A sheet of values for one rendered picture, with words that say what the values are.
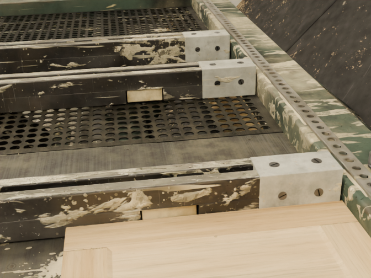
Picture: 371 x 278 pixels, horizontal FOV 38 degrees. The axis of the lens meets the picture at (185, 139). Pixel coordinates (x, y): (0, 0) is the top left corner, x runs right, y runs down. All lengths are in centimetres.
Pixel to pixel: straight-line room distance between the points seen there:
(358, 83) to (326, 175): 187
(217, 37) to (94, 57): 34
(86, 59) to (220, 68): 42
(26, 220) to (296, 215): 38
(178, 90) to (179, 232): 54
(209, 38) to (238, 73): 28
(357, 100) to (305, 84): 139
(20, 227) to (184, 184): 24
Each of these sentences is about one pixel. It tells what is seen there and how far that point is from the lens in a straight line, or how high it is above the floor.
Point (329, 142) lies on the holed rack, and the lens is 94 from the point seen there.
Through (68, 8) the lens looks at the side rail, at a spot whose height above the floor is 126.
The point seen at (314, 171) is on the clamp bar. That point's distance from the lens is 81.
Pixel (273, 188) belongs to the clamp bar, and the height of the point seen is 100.
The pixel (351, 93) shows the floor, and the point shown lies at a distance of 266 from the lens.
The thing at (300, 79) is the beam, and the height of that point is 85.
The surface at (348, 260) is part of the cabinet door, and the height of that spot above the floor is 93.
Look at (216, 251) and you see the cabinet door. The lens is 73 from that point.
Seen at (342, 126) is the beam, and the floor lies 85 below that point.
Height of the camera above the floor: 142
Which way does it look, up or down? 21 degrees down
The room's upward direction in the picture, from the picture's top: 57 degrees counter-clockwise
